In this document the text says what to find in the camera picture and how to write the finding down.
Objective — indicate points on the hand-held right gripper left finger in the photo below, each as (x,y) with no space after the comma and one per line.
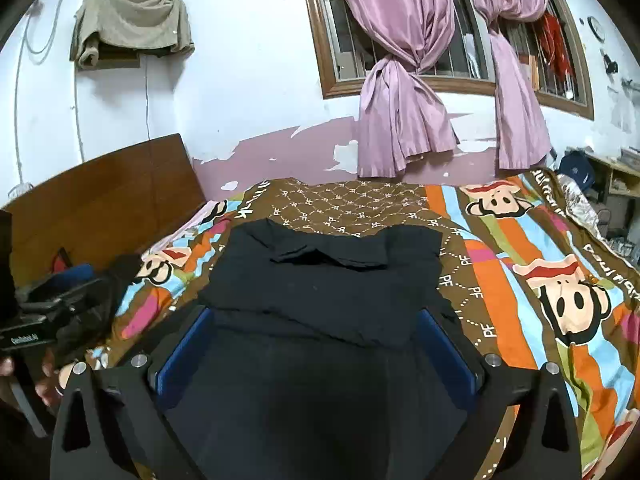
(180,360)

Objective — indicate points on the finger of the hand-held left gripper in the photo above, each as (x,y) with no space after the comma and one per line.
(75,274)
(60,297)

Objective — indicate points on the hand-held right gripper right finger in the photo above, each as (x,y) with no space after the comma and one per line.
(450,360)

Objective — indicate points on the black jacket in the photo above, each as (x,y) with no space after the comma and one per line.
(325,300)

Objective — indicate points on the person's left hand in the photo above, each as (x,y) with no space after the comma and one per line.
(52,385)

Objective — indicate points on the red bag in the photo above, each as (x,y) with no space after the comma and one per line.
(61,261)

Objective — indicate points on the dark green jacket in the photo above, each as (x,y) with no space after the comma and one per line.
(125,270)

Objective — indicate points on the wooden headboard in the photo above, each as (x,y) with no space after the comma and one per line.
(100,200)

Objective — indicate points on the printed cartoon blanket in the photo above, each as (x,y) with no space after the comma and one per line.
(500,280)

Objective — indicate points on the pink bed sheet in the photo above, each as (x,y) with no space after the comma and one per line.
(182,227)

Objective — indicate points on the grey patterned cloth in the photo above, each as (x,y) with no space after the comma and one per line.
(582,205)

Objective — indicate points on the dark blue cap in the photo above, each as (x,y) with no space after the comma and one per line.
(575,170)

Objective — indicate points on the wooden desk shelf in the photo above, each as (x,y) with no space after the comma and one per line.
(620,175)

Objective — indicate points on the beige cloth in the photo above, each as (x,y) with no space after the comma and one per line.
(135,20)

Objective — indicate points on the narrow pink curtain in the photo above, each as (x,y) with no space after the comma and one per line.
(515,100)

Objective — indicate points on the wide pink curtain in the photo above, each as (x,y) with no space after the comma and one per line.
(400,60)

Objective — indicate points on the red hanging cloth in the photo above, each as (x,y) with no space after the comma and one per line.
(555,45)

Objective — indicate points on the wooden wall shelf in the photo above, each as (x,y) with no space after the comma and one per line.
(120,60)

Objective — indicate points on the black wall fixture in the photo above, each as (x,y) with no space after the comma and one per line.
(610,62)

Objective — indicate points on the round wall clock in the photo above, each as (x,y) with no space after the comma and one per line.
(596,29)

